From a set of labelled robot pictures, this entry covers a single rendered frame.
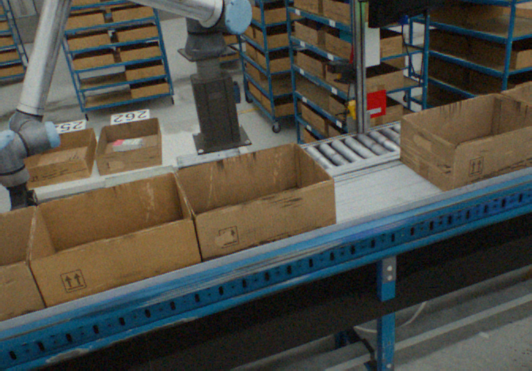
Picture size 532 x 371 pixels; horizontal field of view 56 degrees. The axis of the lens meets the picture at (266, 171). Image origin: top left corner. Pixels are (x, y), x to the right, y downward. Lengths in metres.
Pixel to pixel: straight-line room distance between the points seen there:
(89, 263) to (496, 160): 1.20
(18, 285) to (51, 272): 0.08
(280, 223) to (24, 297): 0.66
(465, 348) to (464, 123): 0.97
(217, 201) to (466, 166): 0.77
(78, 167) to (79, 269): 1.09
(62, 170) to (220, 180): 0.98
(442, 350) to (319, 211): 1.14
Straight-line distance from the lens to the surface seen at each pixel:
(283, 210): 1.33
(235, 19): 2.06
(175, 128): 2.70
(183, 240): 1.29
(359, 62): 2.27
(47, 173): 2.37
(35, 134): 1.80
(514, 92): 2.03
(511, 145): 1.67
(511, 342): 2.44
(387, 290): 1.59
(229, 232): 1.31
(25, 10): 11.14
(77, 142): 2.70
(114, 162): 2.30
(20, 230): 1.58
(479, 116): 1.96
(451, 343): 2.37
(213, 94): 2.28
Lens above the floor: 1.70
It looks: 27 degrees down
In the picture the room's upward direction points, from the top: 7 degrees counter-clockwise
